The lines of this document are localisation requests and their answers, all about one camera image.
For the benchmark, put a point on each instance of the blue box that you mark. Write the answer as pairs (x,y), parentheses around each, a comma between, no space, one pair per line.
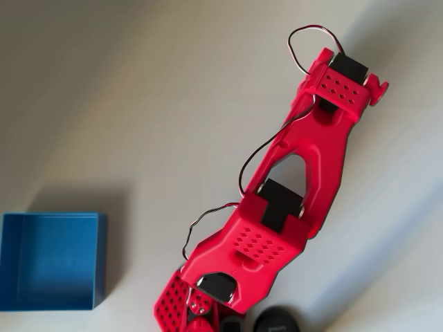
(52,263)

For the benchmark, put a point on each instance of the black round device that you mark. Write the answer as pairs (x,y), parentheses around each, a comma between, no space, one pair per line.
(275,321)

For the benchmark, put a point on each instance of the red robot arm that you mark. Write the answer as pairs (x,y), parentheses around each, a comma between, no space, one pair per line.
(322,152)

